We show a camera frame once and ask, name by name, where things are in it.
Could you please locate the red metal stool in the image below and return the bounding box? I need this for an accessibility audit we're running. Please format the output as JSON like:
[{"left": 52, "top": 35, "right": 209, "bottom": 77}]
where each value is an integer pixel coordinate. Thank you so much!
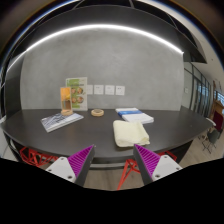
[
  {"left": 19, "top": 146, "right": 59, "bottom": 168},
  {"left": 116, "top": 150, "right": 178, "bottom": 191}
]

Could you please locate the curved white light strip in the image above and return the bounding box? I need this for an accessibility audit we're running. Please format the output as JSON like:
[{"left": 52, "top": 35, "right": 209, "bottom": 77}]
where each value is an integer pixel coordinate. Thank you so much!
[{"left": 6, "top": 23, "right": 185, "bottom": 74}]

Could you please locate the white book with blue band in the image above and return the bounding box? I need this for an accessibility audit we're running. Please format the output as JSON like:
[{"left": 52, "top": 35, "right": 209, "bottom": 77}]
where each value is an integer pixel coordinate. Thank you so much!
[{"left": 115, "top": 107, "right": 155, "bottom": 125}]

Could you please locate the grey magazine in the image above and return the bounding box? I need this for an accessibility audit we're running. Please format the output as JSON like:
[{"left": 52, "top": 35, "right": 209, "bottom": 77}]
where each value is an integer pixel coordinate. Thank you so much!
[{"left": 40, "top": 112, "right": 85, "bottom": 134}]

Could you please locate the green menu stand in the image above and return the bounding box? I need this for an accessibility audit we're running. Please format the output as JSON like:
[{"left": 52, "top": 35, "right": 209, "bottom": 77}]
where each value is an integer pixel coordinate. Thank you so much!
[{"left": 65, "top": 76, "right": 89, "bottom": 112}]

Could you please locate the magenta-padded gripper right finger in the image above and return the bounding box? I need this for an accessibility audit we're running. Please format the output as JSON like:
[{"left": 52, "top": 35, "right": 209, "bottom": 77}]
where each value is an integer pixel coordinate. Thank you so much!
[{"left": 132, "top": 143, "right": 184, "bottom": 187}]

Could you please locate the dark chair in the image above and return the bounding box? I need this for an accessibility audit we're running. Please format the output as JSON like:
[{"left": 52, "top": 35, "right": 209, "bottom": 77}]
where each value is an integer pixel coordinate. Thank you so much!
[{"left": 199, "top": 128, "right": 221, "bottom": 154}]

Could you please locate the cream towel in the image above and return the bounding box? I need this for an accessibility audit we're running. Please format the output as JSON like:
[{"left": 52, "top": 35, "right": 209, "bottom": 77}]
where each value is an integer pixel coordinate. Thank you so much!
[{"left": 112, "top": 119, "right": 151, "bottom": 148}]

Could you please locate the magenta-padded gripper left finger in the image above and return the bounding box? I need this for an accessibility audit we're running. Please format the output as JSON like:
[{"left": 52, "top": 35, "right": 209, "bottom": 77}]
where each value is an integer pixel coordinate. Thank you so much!
[{"left": 45, "top": 144, "right": 97, "bottom": 188}]

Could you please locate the glass partition with dark frame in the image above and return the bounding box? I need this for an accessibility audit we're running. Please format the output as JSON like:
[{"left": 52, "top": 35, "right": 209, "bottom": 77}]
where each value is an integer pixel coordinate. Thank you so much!
[{"left": 182, "top": 61, "right": 216, "bottom": 118}]

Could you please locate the orange sign with wooden base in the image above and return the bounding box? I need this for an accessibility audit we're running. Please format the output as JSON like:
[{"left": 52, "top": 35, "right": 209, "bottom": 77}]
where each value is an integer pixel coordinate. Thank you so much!
[{"left": 59, "top": 86, "right": 74, "bottom": 117}]

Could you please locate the round wooden ring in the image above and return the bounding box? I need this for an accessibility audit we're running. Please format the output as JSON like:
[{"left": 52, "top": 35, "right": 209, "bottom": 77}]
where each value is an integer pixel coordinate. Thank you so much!
[{"left": 90, "top": 108, "right": 105, "bottom": 117}]

